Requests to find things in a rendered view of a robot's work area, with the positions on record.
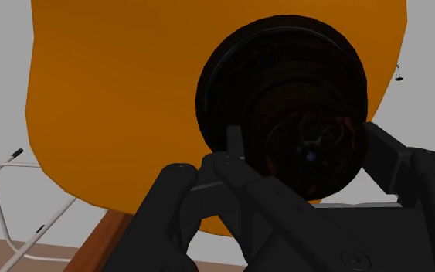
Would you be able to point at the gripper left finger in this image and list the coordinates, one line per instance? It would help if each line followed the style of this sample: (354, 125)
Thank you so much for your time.
(172, 211)

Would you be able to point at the black round ridged object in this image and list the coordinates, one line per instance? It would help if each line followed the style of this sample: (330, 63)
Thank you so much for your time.
(285, 98)

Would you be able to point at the orange chair with wooden legs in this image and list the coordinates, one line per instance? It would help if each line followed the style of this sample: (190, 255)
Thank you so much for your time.
(119, 94)

